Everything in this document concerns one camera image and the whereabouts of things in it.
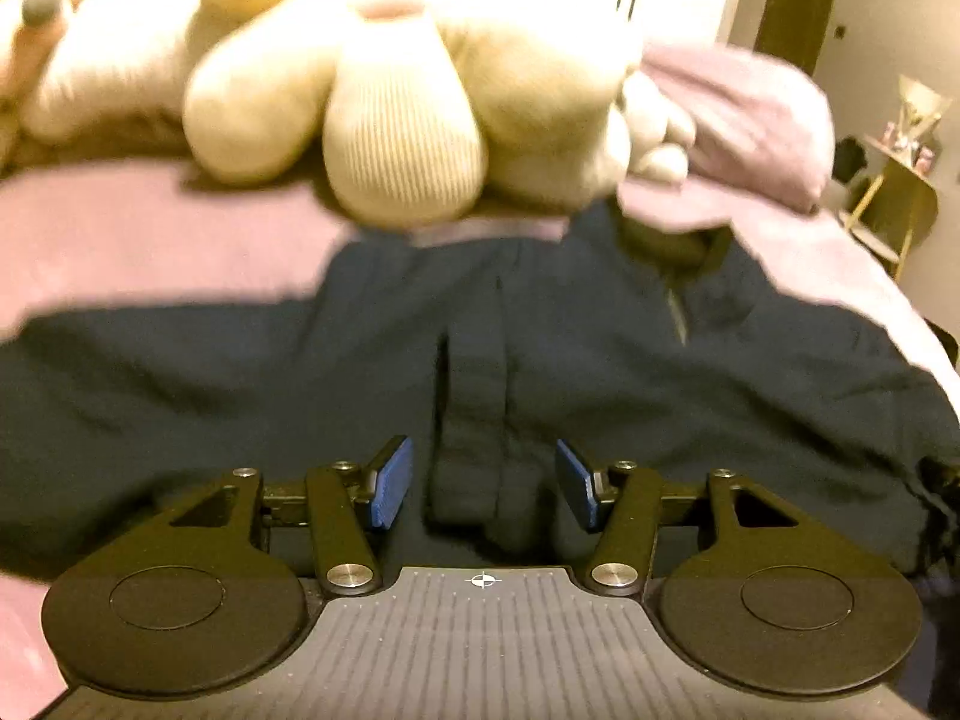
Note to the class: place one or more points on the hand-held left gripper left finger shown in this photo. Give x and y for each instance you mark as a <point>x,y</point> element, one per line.
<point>390,484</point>

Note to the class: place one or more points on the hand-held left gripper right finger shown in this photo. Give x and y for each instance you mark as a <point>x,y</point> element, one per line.
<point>576,484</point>

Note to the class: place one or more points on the navy blue jacket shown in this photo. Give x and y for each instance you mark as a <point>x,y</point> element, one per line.
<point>225,390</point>

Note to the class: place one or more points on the purple bed blanket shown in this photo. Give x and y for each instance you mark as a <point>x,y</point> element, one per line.
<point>150,240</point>

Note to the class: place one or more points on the cream flower plush pillow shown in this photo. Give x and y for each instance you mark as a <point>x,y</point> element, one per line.
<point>405,127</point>

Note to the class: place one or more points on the white plush toy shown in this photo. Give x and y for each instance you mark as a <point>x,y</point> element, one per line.
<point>660,127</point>

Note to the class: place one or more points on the purple pillow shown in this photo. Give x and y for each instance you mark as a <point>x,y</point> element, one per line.
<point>742,112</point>

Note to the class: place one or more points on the black cloth on bin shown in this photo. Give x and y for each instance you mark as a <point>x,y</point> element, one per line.
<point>849,159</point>

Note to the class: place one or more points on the yellow side table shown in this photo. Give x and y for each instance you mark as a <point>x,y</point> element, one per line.
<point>911,187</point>

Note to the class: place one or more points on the wrapped bouquet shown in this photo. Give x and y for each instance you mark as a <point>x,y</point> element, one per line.
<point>921,105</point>

